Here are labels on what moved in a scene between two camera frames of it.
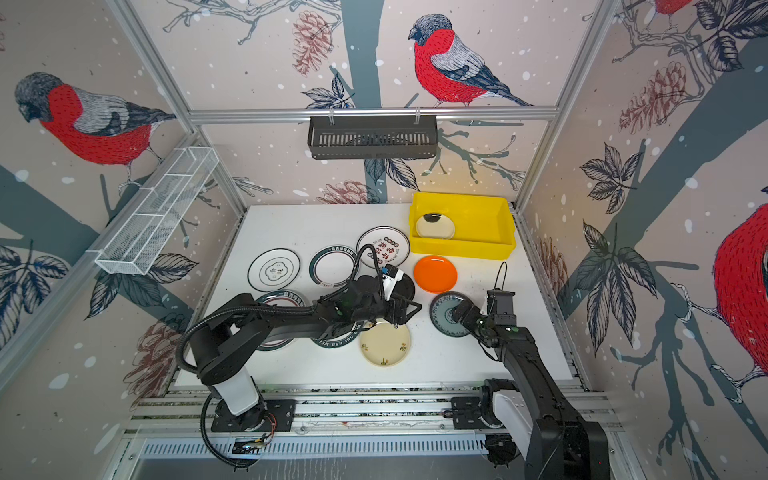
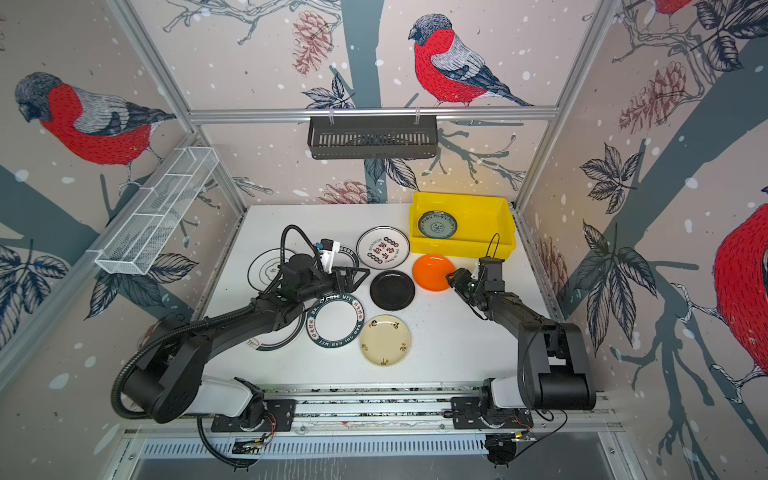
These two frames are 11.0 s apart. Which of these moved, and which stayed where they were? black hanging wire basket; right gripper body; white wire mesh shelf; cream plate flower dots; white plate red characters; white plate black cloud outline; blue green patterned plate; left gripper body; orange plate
Moved: right gripper body; blue green patterned plate; left gripper body
Stayed: orange plate; white plate red characters; cream plate flower dots; black hanging wire basket; white wire mesh shelf; white plate black cloud outline
